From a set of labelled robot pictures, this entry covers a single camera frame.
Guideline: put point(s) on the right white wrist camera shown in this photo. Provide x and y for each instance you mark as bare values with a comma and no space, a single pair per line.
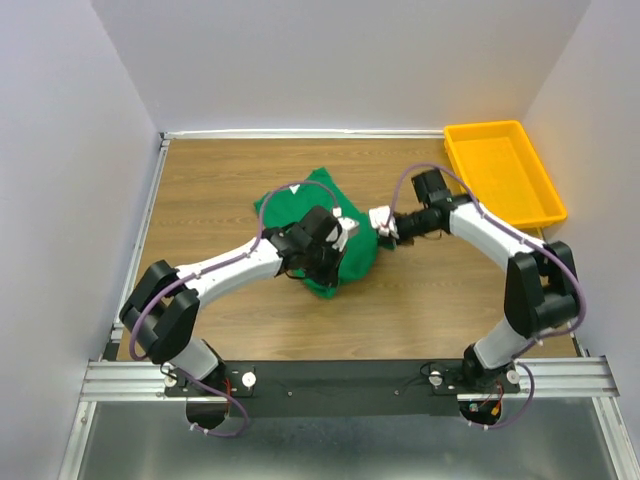
383,222

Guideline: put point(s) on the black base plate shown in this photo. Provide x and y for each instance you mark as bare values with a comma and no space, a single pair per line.
365,388

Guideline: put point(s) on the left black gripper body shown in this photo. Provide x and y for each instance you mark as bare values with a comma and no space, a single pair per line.
322,262

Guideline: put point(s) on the green t shirt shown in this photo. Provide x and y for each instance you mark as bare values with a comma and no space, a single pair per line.
291,205

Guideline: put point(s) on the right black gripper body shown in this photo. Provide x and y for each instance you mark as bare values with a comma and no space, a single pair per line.
409,227

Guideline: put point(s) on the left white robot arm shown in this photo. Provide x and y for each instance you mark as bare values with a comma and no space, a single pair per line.
161,311

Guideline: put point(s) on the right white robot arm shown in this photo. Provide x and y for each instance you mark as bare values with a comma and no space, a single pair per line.
542,296

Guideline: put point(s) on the yellow plastic tray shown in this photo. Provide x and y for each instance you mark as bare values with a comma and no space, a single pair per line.
498,161

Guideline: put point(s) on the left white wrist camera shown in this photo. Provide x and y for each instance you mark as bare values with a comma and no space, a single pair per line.
347,228

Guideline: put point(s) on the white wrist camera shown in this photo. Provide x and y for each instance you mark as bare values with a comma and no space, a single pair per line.
383,222
347,228

